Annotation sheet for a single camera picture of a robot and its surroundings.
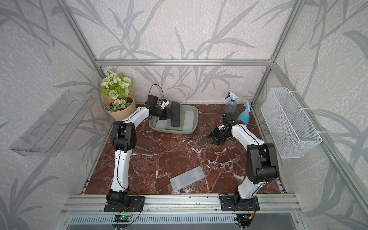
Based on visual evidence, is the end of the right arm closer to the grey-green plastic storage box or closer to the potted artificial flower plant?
the grey-green plastic storage box

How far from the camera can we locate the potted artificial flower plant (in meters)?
0.90

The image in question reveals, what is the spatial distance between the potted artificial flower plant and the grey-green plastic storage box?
0.19m

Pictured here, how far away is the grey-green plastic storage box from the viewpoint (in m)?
1.01
